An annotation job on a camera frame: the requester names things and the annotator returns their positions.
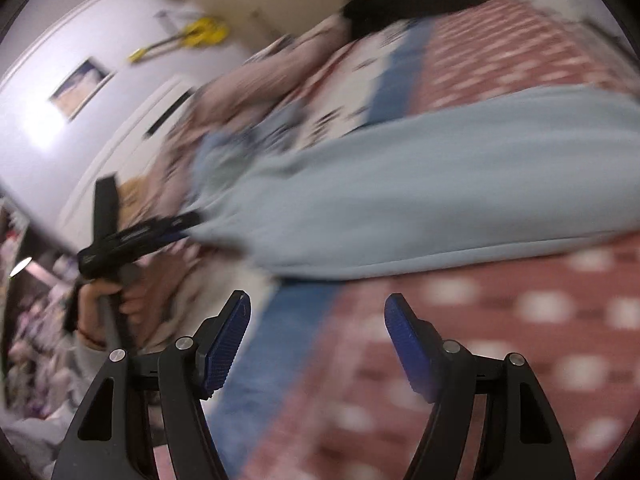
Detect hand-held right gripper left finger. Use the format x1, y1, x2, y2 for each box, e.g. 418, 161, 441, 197
50, 289, 252, 480

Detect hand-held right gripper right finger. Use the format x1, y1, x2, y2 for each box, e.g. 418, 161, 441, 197
384, 293, 577, 480

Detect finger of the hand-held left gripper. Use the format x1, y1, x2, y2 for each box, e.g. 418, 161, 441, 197
132, 211, 203, 252

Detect light blue sweatshirt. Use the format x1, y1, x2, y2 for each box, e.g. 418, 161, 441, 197
190, 85, 640, 281

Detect person's left forearm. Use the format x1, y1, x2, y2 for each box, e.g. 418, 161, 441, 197
70, 332, 113, 393

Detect person's left hand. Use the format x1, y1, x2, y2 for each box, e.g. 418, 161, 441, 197
74, 281, 152, 350

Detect yellow plush toy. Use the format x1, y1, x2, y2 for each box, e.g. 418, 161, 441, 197
117, 177, 161, 226

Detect pink polka dot blanket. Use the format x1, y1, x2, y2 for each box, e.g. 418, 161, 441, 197
150, 0, 640, 480

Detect white bed headboard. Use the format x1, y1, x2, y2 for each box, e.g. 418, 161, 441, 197
57, 76, 201, 241

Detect cluttered bookshelf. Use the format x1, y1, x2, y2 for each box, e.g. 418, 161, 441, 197
0, 195, 76, 411

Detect blue denim jeans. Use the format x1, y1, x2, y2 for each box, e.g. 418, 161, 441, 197
200, 110, 311, 181

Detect pink duvet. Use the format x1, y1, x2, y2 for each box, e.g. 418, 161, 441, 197
150, 15, 351, 241

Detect yellow guitar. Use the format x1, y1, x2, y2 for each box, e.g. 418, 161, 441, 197
127, 17, 228, 65

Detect white star print cloth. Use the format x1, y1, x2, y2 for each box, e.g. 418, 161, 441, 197
0, 400, 76, 480

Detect black cloth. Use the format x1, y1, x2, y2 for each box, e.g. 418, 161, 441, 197
342, 0, 491, 41

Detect framed wall picture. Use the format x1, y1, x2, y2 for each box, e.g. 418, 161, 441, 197
49, 57, 116, 122

